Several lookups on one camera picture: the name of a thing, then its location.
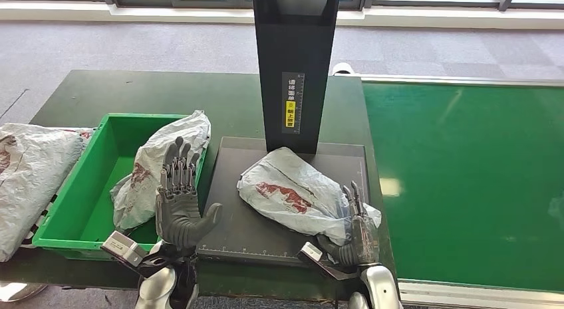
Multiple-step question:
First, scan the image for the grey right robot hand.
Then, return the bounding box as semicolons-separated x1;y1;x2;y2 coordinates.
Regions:
317;180;380;267

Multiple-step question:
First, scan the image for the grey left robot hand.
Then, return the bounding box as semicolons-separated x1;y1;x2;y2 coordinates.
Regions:
155;136;224;251

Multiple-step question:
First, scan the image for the grey parcel bag red print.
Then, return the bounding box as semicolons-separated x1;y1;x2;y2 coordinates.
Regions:
237;147;382;247
110;110;212;232

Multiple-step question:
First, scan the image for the green conveyor belt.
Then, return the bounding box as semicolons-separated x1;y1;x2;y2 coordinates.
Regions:
362;81;564;292

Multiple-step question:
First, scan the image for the large grey parcel bag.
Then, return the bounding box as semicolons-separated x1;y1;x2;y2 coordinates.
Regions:
0;123;93;262

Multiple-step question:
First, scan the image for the white conveyor roller end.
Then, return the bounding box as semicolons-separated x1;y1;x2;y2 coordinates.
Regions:
331;62;357;76

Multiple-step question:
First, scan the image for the black inbound scanner machine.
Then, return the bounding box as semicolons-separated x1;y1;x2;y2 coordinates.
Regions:
197;0;371;268

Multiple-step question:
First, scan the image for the green plastic crate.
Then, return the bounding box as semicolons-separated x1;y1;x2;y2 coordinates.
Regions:
33;113;208;260

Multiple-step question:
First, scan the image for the yellow black label sticker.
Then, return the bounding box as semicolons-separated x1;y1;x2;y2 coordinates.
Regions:
281;72;305;135

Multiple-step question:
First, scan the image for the pale rounded object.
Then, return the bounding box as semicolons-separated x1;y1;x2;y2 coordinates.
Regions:
0;281;47;304

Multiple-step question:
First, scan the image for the white window sill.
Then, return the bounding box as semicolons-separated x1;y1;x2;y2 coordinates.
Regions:
0;1;564;31

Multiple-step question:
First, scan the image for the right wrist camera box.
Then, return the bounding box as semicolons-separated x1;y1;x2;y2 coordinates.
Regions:
297;241;360;282

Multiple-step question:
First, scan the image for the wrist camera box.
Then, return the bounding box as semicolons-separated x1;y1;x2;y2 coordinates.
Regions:
297;241;360;282
100;231;148;267

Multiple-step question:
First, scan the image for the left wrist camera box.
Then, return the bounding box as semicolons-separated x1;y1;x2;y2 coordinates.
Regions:
100;231;148;267

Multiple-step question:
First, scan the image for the metal conveyor frame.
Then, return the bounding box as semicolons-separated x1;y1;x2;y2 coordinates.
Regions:
352;73;564;309

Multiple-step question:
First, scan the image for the dark window frame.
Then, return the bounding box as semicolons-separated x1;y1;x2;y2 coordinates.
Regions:
0;0;564;11

